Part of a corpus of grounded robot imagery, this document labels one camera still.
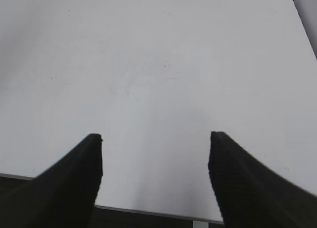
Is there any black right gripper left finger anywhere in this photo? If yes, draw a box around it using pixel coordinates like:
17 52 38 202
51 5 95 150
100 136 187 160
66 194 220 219
0 134 103 228

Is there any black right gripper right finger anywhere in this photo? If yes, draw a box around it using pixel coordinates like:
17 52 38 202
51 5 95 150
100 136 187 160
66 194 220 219
208 131 317 228

